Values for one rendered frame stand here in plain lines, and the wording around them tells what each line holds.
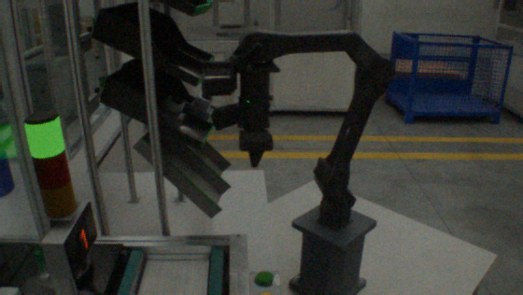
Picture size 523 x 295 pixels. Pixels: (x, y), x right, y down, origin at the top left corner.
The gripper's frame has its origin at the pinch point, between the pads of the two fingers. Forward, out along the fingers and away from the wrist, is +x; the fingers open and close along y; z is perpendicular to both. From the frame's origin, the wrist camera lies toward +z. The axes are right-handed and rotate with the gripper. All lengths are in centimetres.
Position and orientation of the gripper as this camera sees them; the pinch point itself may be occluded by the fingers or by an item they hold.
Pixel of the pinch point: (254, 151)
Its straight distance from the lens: 84.4
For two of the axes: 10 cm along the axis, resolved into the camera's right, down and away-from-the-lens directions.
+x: -0.1, 9.2, 4.0
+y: 0.4, 4.0, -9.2
